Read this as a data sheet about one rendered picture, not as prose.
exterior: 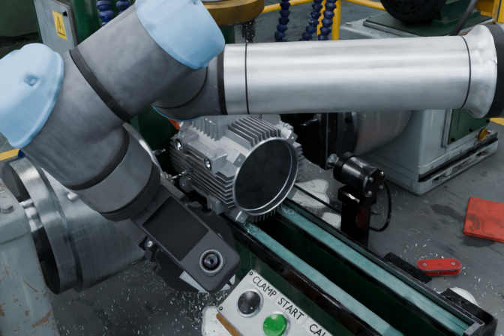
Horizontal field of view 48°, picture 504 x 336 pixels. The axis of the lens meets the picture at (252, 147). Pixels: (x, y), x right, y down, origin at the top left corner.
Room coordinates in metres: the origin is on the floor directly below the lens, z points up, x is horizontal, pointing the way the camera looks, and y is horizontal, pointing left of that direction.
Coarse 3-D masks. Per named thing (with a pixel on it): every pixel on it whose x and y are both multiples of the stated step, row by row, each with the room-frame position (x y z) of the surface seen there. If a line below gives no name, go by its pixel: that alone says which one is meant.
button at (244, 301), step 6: (246, 294) 0.53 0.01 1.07; (252, 294) 0.53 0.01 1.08; (240, 300) 0.53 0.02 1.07; (246, 300) 0.52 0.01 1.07; (252, 300) 0.52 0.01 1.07; (258, 300) 0.52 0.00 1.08; (240, 306) 0.52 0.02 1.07; (246, 306) 0.51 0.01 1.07; (252, 306) 0.51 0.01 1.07; (258, 306) 0.51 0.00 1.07; (246, 312) 0.51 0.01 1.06; (252, 312) 0.51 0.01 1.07
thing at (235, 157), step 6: (174, 126) 1.00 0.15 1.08; (180, 126) 0.99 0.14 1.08; (186, 126) 1.00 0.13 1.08; (282, 132) 0.94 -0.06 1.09; (288, 132) 0.93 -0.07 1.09; (288, 138) 0.93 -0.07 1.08; (294, 138) 0.94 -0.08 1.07; (234, 150) 0.87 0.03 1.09; (228, 156) 0.87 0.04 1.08; (234, 156) 0.86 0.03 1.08; (240, 156) 0.86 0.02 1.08; (234, 162) 0.85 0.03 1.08; (240, 162) 0.86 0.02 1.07; (294, 192) 0.94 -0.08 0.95; (234, 210) 0.87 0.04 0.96; (234, 216) 0.86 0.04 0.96; (240, 216) 0.86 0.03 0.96; (246, 216) 0.86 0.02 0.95; (240, 222) 0.86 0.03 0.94
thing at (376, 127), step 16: (320, 112) 1.04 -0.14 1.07; (352, 112) 1.01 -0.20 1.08; (368, 112) 1.03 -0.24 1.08; (384, 112) 1.06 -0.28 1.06; (400, 112) 1.09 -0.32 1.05; (304, 128) 1.12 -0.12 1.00; (352, 128) 1.01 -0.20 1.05; (368, 128) 1.03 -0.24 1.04; (384, 128) 1.06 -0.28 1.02; (400, 128) 1.10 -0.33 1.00; (304, 144) 1.12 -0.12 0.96; (352, 144) 1.01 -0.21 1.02; (368, 144) 1.04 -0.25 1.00; (384, 144) 1.10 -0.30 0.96
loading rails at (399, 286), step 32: (192, 192) 0.99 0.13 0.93; (256, 224) 0.98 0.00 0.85; (288, 224) 0.90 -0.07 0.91; (320, 224) 0.87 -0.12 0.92; (256, 256) 0.81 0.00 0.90; (288, 256) 0.78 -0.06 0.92; (320, 256) 0.82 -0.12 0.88; (352, 256) 0.78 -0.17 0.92; (288, 288) 0.74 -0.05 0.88; (320, 288) 0.69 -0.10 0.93; (352, 288) 0.76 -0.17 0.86; (384, 288) 0.70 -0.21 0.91; (416, 288) 0.69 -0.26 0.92; (320, 320) 0.68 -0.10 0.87; (352, 320) 0.62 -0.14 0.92; (384, 320) 0.70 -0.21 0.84; (416, 320) 0.65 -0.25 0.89; (448, 320) 0.62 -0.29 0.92; (480, 320) 0.61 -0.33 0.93
